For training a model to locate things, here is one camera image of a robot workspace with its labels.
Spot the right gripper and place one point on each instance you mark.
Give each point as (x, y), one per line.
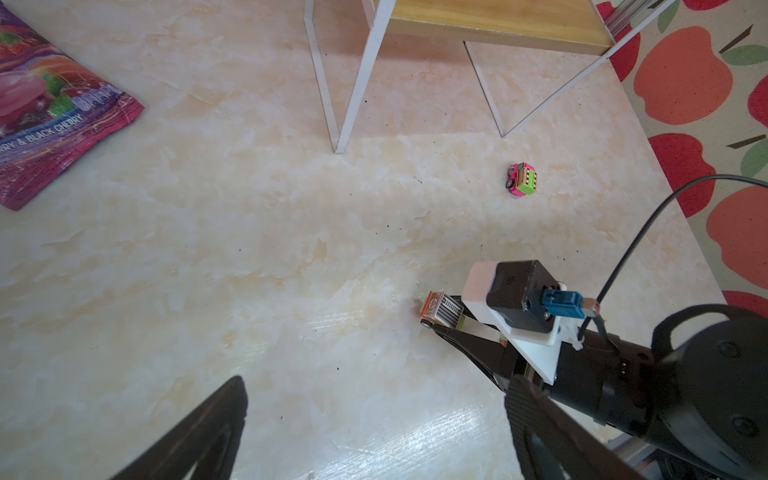
(613, 388)

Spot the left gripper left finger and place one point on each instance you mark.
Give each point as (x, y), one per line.
(203, 445)

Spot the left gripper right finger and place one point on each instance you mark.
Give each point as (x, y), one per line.
(549, 444)

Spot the yellow green toy car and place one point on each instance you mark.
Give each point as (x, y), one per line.
(443, 309)

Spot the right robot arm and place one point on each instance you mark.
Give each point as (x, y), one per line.
(697, 393)

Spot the pink green toy car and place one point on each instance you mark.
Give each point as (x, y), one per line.
(521, 180)

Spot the purple candy bag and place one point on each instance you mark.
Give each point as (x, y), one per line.
(53, 110)

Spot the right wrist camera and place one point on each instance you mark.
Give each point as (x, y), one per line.
(535, 313)

